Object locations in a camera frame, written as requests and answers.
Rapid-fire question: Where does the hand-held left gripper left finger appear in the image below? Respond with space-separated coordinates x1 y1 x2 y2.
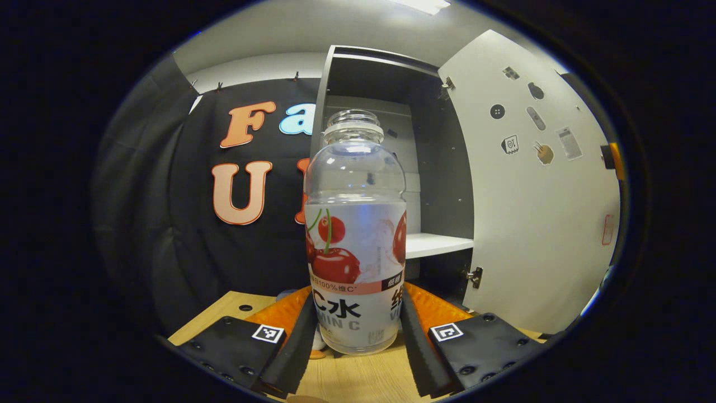
176 288 319 399

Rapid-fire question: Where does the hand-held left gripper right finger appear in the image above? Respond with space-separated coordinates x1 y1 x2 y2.
400 283 546 399

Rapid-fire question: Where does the beige cabinet door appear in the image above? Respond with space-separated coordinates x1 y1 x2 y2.
438 29 621 335

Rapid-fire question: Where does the clear bottle with cherry label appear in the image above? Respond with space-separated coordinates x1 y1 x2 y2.
304 109 408 356

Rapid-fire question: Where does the white cabinet shelf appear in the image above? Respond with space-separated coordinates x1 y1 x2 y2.
406 232 474 259

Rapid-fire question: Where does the grey cabinet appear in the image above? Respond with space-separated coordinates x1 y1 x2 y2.
310 45 476 306

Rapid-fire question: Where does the penguin plush toy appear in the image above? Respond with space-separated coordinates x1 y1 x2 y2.
276 288 331 360

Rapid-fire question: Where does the black backdrop cloth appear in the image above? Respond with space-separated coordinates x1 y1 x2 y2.
92 53 331 336

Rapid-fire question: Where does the wide ceiling light panel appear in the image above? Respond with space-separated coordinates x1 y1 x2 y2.
392 0 453 16

